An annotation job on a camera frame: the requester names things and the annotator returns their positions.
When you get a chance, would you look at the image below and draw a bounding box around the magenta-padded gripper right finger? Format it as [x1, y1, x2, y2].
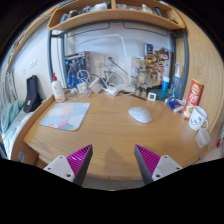
[133, 143, 184, 185]

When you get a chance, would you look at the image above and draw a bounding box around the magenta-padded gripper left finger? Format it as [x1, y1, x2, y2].
[43, 143, 94, 187]

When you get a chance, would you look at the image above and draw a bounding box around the white computer mouse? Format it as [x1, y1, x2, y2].
[128, 106, 153, 124]

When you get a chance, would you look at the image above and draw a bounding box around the pastel printed mouse pad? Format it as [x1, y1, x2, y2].
[39, 101, 92, 132]

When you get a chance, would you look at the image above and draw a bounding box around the clear plastic cup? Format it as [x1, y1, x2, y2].
[195, 127, 212, 149]

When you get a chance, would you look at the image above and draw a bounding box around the white mug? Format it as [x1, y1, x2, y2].
[188, 105, 210, 132]

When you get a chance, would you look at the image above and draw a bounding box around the blue tissue pack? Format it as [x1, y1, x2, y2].
[165, 97, 186, 114]

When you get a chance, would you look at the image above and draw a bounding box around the teal round tin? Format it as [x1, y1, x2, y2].
[149, 87, 169, 102]

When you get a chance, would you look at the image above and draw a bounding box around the small white square clock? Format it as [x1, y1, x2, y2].
[147, 91, 157, 102]

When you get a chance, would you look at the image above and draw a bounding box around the teal and checked bedding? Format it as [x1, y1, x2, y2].
[0, 99, 34, 158]

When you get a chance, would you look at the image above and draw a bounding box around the black ruler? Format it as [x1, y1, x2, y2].
[130, 93, 148, 102]

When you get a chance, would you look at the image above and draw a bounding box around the red chip can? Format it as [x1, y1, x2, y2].
[181, 78, 204, 120]

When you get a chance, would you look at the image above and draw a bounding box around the white red-capped lotion bottle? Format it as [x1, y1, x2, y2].
[50, 72, 67, 103]

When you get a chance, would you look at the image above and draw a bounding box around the black bag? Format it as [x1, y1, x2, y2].
[22, 74, 44, 114]

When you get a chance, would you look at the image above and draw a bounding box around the white charger block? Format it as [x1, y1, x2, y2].
[76, 81, 88, 94]
[89, 78, 104, 94]

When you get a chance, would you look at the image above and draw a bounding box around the blue and white tube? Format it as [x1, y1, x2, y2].
[161, 76, 170, 94]

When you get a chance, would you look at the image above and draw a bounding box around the blue spray bottle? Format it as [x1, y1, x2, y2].
[169, 62, 184, 100]

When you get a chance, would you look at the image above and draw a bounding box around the white desk lamp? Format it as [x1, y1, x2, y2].
[73, 33, 136, 95]

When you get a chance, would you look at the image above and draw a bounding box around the tan tree-man figurine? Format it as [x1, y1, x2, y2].
[134, 59, 151, 98]

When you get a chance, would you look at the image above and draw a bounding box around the blue robot model kit box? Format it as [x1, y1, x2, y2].
[64, 51, 91, 90]

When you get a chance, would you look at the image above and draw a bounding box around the colourful figurine box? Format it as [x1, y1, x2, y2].
[144, 43, 171, 88]

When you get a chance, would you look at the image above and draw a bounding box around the wooden shelf unit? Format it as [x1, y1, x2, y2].
[47, 0, 186, 33]

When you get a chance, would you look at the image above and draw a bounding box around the white cable tangle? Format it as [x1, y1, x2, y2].
[66, 69, 113, 101]

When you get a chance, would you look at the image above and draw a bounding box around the beige wall plate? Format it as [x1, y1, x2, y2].
[130, 55, 145, 69]

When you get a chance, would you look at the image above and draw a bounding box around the grey metal desk frame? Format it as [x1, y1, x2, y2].
[46, 20, 190, 101]

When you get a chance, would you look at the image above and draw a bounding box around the white wall socket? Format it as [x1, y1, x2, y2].
[91, 54, 106, 73]

